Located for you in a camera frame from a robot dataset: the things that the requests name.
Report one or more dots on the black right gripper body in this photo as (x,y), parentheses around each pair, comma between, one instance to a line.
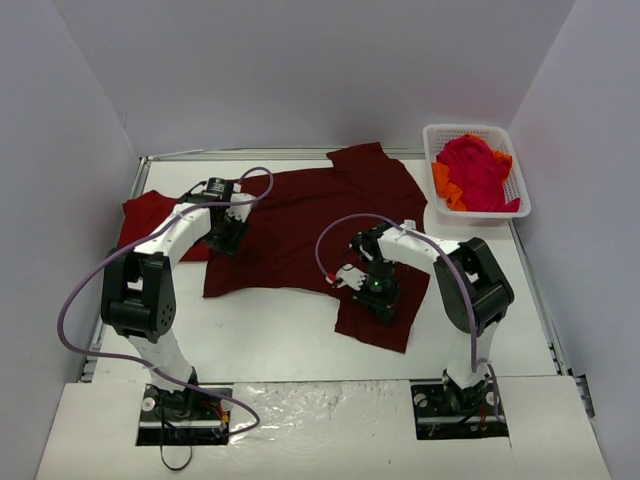
(378,304)

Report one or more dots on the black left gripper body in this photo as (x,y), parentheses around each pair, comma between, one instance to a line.
(225,239)

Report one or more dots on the dark maroon t shirt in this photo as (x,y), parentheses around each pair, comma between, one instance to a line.
(305,224)

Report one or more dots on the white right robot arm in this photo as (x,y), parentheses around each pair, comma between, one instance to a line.
(474,290)

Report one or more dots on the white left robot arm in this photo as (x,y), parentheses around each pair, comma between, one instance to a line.
(138,295)

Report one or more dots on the folded red t shirt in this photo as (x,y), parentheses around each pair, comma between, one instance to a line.
(143,214)

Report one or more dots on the orange t shirt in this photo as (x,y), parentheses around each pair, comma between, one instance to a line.
(445,185)

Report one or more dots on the white plastic laundry basket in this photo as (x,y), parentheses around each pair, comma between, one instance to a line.
(474,177)

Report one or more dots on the crimson pink t shirt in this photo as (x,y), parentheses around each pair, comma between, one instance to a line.
(475,170)

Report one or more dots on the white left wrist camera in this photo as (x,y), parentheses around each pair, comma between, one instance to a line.
(241,205)

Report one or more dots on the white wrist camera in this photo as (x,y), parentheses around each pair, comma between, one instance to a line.
(241,205)
(347,276)

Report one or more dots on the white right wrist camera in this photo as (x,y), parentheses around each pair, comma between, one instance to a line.
(347,276)

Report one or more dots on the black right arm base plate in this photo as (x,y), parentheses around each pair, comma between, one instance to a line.
(437,419)

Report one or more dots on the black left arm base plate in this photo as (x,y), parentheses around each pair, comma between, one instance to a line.
(184,418)

